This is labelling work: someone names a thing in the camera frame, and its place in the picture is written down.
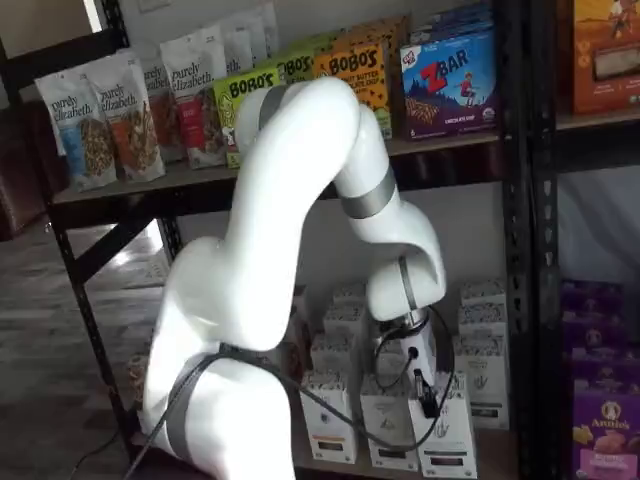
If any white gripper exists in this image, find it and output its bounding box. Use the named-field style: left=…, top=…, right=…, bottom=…
left=374, top=318, right=443, bottom=418

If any white box green strip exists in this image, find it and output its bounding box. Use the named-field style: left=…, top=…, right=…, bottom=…
left=459, top=278, right=507, bottom=307
left=451, top=333, right=510, bottom=432
left=457, top=300, right=509, bottom=342
left=408, top=372, right=478, bottom=480

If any white box pink strip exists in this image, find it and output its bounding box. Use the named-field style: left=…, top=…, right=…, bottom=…
left=359, top=378, right=420, bottom=471

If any white box orange strip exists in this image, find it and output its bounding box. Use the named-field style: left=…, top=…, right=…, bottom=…
left=298, top=372, right=360, bottom=465
left=322, top=302, right=370, bottom=342
left=309, top=332, right=360, bottom=377
left=332, top=281, right=372, bottom=310

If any purple Annie's box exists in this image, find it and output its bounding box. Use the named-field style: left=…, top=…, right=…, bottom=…
left=568, top=344, right=640, bottom=387
left=559, top=281, right=627, bottom=351
left=572, top=379, right=640, bottom=480

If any black metal shelf rack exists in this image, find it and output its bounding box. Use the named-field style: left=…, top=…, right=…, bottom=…
left=0, top=0, right=529, bottom=480
left=527, top=0, right=640, bottom=480

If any small brown snack box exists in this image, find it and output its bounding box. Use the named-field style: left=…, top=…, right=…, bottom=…
left=125, top=351, right=152, bottom=399

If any blue Z Bar box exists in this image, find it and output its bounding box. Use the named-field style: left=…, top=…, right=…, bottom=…
left=409, top=3, right=495, bottom=45
left=399, top=27, right=500, bottom=142

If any orange Bobo's box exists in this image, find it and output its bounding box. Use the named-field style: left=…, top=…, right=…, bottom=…
left=312, top=42, right=392, bottom=142
left=344, top=14, right=412, bottom=54

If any green Bobo's box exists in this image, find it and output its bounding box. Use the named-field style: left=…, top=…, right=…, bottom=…
left=213, top=67, right=282, bottom=170
left=274, top=47, right=322, bottom=87

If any orange snack box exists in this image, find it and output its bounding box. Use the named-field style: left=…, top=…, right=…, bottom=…
left=572, top=0, right=640, bottom=117

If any Purely Elizabeth granola bag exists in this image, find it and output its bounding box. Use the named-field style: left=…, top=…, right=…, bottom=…
left=141, top=43, right=187, bottom=165
left=249, top=1, right=280, bottom=60
left=219, top=13, right=257, bottom=77

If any Purely Elizabeth bag orange label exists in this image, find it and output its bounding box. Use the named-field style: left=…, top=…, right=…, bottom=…
left=87, top=48, right=167, bottom=182

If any Purely Elizabeth bag blue label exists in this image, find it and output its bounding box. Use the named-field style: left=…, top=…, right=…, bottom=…
left=33, top=63, right=120, bottom=192

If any dark brown furniture piece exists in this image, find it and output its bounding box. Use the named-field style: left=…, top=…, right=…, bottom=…
left=0, top=97, right=70, bottom=245

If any black cable strap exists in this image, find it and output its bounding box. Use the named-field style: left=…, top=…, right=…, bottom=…
left=216, top=342, right=282, bottom=375

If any thin black floor cord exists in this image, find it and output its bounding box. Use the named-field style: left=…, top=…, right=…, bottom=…
left=68, top=430, right=140, bottom=477

